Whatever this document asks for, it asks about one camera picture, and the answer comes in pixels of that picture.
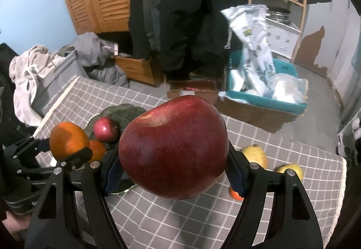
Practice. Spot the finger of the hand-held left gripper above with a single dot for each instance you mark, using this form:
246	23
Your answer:
42	144
74	157

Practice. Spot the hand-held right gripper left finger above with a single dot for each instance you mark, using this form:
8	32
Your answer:
114	172

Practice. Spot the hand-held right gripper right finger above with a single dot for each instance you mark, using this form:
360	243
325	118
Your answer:
234	178

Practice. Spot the small tangerine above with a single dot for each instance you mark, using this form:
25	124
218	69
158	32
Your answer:
235	194

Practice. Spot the orange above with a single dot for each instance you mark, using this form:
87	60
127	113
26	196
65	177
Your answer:
67	139
98	150

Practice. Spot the yellow-green pear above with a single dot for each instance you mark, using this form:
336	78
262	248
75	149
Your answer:
255	156
292	168

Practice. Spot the pinkish red apple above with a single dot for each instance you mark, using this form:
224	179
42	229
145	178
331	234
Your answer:
105	129

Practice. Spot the dark green fluted bowl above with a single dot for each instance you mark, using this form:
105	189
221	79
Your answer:
127	113

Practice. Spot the dark red apple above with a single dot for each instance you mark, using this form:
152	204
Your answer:
173	147

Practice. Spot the person's left hand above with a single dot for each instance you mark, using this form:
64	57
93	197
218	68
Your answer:
14	226

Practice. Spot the large cardboard box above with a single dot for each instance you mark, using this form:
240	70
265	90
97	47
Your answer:
253	116

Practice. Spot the grey fabric storage bag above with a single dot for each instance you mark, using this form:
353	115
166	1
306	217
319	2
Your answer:
56	79

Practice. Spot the black panel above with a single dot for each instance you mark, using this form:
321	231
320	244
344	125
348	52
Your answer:
8	82

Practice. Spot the grey checked tablecloth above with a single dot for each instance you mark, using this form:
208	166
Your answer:
169	223

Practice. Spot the teal plastic basket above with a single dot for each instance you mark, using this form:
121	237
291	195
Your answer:
282	102

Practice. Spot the small flat cardboard box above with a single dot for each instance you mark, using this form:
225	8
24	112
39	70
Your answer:
191	89

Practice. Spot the clear plastic bag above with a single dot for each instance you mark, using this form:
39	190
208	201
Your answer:
287	88

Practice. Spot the wooden drawer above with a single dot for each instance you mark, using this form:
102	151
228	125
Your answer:
138	68

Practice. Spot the shoe rack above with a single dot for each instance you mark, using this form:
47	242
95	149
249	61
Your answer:
349	136

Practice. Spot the white printed rice bag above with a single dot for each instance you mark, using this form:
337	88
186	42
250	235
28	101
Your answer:
253	48

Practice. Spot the white drawer bin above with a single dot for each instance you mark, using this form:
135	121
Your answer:
282	37

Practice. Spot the black jacket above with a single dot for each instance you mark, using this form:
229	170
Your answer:
136	12

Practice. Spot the grey jacket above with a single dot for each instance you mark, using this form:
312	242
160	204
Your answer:
152	12

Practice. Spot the steel pot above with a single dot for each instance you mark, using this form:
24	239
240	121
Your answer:
277	14

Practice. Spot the black hooded coat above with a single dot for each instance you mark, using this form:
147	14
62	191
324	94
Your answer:
191	12

